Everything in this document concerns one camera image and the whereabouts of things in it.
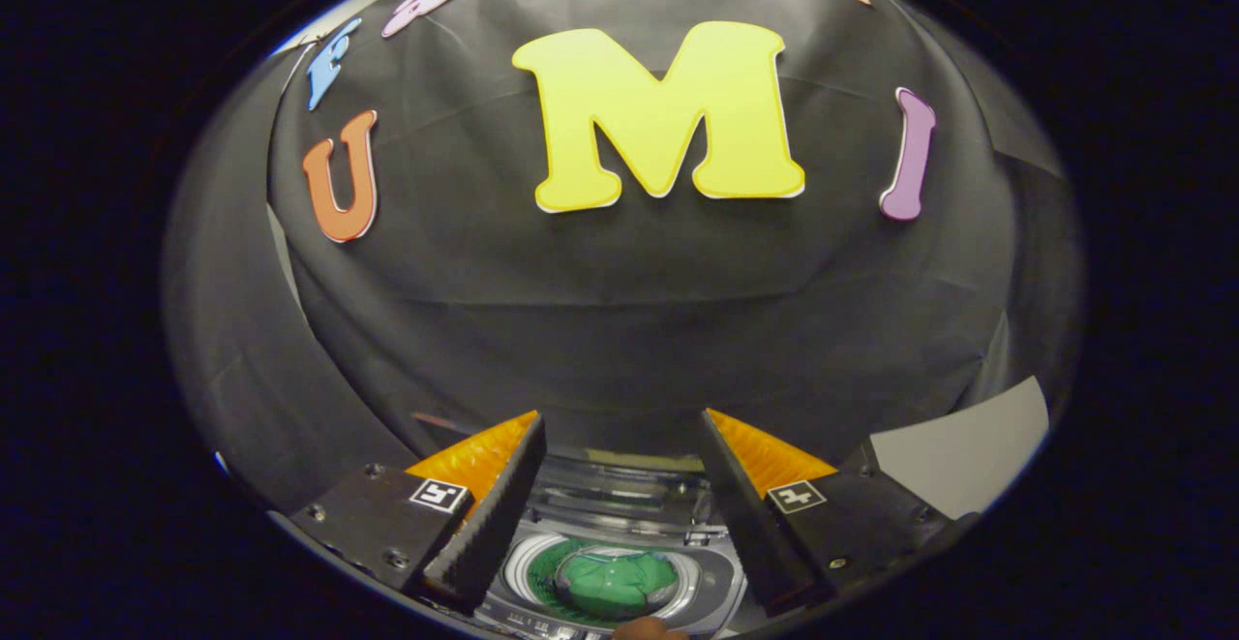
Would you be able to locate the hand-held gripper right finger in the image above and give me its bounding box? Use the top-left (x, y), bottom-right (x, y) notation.
top-left (697, 408), bottom-right (979, 619)

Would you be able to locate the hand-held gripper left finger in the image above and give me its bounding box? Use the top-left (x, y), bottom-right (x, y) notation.
top-left (287, 410), bottom-right (549, 616)

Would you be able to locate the dark grey washing machine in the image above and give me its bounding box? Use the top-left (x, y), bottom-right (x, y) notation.
top-left (474, 456), bottom-right (751, 640)

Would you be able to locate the green polo shirt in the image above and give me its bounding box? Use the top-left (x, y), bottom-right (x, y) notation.
top-left (557, 548), bottom-right (680, 620)

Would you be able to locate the dark washing machine lid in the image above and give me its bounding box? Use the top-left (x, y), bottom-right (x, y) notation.
top-left (416, 411), bottom-right (712, 474)

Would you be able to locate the grey cabinet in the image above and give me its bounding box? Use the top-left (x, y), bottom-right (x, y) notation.
top-left (869, 376), bottom-right (1050, 521)

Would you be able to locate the black backdrop cloth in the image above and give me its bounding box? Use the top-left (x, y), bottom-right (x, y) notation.
top-left (163, 0), bottom-right (1083, 515)

